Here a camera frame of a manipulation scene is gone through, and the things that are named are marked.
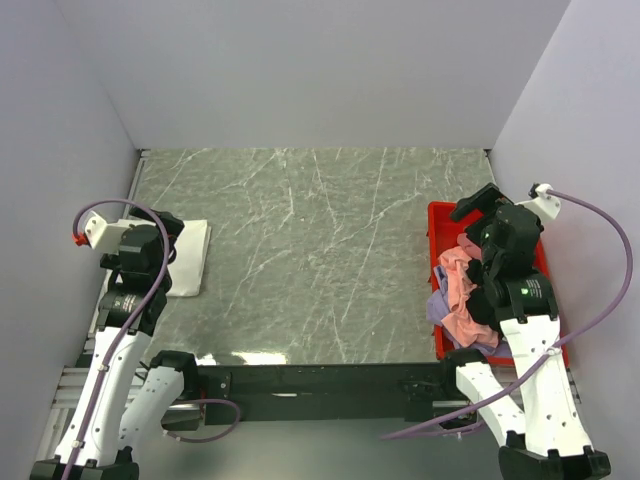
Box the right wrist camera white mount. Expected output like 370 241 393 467
525 183 561 224

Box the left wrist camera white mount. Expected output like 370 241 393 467
72 211 131 254

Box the red plastic bin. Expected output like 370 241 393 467
426 201 570 368

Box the folded white t shirt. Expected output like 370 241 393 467
117 218 213 299

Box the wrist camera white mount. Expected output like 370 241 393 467
525 183 561 224
72 211 131 254

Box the aluminium frame rail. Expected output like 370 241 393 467
52 367 147 409

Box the light pink t shirt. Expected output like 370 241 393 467
438 246 499 348

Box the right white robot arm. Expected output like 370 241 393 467
438 183 611 479

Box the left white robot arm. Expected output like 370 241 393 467
30 207 202 479

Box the lavender t shirt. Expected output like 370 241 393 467
426 266 512 359

